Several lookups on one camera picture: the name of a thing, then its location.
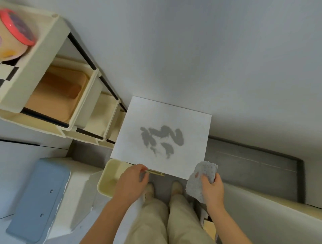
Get person's left hand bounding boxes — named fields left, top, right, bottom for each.
left=112, top=164, right=151, bottom=207

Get person's right hand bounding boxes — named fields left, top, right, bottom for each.
left=200, top=173, right=226, bottom=209

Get grey cleaning cloth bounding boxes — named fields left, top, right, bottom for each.
left=185, top=161, right=219, bottom=203

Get cream plastic waste bin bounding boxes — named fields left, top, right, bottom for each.
left=97, top=158, right=135, bottom=199

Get grey dust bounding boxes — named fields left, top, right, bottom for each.
left=140, top=125, right=184, bottom=160

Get white bedside drawer cabinet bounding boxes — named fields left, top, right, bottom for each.
left=110, top=95, right=212, bottom=181

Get person's left forearm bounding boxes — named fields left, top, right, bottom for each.
left=79, top=198, right=141, bottom=244

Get person's right forearm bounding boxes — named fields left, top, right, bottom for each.
left=206, top=203, right=253, bottom=244

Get beige shoe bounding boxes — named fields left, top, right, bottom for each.
left=145, top=183, right=155, bottom=201
left=171, top=181, right=184, bottom=196

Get beige trousers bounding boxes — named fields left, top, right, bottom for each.
left=124, top=195, right=217, bottom=244

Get white storage bin blue lid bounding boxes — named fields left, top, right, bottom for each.
left=5, top=157, right=104, bottom=244

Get cream box orange lid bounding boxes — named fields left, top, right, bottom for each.
left=24, top=65, right=90, bottom=123

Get white wardrobe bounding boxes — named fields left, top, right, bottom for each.
left=0, top=118, right=73, bottom=222

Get brown cylindrical pouch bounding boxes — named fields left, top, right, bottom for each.
left=43, top=72, right=82, bottom=99

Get cream tiered storage rack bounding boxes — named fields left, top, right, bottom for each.
left=0, top=2, right=127, bottom=149

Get pink yellow duck toy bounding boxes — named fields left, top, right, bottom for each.
left=0, top=9, right=37, bottom=62

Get gold drawer handle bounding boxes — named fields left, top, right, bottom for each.
left=145, top=169, right=165, bottom=177

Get black wardrobe handle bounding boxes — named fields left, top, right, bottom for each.
left=0, top=139, right=41, bottom=146

